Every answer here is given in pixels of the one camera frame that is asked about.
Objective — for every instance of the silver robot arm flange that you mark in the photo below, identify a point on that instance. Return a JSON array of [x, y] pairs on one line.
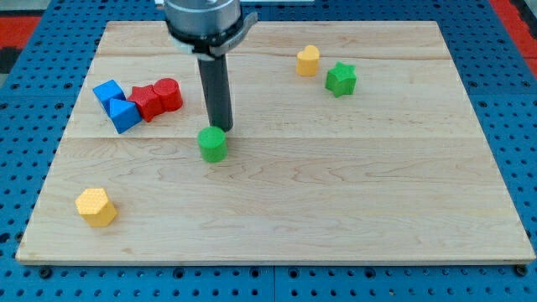
[[207, 29]]

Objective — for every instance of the green star block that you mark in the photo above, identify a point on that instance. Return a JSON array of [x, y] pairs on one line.
[[341, 79]]

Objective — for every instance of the red star block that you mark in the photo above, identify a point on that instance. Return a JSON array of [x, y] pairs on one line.
[[147, 102]]

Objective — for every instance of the yellow hexagon block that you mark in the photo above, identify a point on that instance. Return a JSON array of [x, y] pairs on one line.
[[95, 207]]

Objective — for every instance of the green cylinder block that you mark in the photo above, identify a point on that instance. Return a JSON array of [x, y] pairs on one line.
[[212, 144]]

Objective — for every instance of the wooden board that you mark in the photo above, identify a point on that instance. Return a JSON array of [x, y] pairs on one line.
[[398, 173]]

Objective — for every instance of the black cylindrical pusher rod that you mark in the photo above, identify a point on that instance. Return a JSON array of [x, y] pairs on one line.
[[215, 84]]

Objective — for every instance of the yellow heart block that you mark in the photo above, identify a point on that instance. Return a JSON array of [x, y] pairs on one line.
[[307, 61]]

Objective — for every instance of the red cylinder block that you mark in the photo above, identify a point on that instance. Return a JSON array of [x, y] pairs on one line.
[[169, 94]]

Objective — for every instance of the blue triangle block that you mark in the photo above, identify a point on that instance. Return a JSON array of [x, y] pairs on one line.
[[124, 114]]

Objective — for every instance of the blue cube block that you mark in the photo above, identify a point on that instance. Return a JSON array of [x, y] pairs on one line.
[[106, 91]]

